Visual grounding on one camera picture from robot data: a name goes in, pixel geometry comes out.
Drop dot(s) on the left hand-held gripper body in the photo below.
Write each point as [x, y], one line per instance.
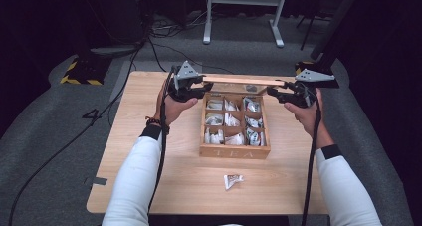
[182, 86]

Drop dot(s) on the person's right hand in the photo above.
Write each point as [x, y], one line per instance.
[312, 119]

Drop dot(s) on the wooden tea box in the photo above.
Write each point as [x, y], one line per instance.
[212, 151]

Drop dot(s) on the person's left hand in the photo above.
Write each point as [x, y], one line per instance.
[172, 110]

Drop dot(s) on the black tripod legs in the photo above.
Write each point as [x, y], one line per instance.
[310, 30]

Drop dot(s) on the wooden glass-window box lid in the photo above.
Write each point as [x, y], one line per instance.
[242, 79]

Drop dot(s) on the black slanted stand column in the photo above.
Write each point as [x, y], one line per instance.
[335, 23]

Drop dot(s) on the grey tape strip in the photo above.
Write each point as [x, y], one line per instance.
[98, 181]

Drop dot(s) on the round grey table grommet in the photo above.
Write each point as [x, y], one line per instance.
[251, 88]

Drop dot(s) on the single tea packet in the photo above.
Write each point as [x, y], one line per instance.
[232, 180]

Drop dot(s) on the group of white tea bags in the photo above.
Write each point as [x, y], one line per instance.
[232, 119]

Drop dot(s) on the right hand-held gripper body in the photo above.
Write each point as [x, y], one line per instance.
[303, 93]

